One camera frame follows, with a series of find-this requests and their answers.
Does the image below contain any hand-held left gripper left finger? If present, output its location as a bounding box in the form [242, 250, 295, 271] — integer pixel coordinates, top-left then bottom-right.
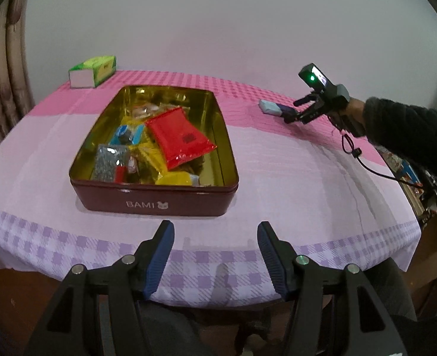
[23, 220, 175, 356]

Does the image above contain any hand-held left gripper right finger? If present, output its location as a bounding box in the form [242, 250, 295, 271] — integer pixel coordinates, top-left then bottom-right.
[257, 221, 404, 356]

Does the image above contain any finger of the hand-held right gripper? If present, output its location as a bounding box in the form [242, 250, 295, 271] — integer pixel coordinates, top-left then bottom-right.
[283, 100, 325, 125]
[293, 94, 321, 107]

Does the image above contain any light blue snack packet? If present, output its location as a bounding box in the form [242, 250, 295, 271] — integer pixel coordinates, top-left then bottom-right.
[259, 100, 283, 115]

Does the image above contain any dark red tin box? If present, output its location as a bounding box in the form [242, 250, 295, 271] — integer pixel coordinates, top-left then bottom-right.
[69, 85, 240, 221]

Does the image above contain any yellow snack packet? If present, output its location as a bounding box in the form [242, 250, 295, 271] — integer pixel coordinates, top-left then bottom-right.
[120, 113, 167, 175]
[155, 171, 191, 186]

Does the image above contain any grey speckled snack bar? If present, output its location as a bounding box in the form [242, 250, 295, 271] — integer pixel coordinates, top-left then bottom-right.
[91, 144, 128, 183]

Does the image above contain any red snack packet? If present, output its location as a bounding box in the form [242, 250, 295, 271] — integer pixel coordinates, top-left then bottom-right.
[145, 106, 217, 171]

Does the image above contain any blue candy packet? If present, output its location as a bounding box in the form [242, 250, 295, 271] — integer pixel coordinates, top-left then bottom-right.
[111, 124, 146, 146]

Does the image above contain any person's right forearm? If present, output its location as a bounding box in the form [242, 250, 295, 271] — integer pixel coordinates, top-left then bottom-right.
[363, 96, 437, 190]

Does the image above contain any person's right hand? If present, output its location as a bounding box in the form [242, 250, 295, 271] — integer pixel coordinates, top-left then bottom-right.
[348, 98, 367, 134]

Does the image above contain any person's left leg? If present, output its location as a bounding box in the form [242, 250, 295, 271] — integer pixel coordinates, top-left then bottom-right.
[139, 302, 212, 356]

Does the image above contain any person's leg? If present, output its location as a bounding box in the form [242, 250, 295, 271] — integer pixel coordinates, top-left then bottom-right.
[359, 258, 417, 323]
[139, 302, 212, 356]

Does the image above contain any cluttered side shelf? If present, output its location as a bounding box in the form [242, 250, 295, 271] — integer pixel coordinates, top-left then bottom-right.
[389, 152, 437, 216]

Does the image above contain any person's right leg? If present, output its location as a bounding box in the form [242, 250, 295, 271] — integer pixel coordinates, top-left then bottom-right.
[359, 258, 417, 323]

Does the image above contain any green tissue box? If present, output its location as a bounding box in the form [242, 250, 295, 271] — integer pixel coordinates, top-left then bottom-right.
[69, 55, 117, 89]

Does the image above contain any black cable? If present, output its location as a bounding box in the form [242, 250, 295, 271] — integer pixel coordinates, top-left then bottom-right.
[342, 133, 423, 186]

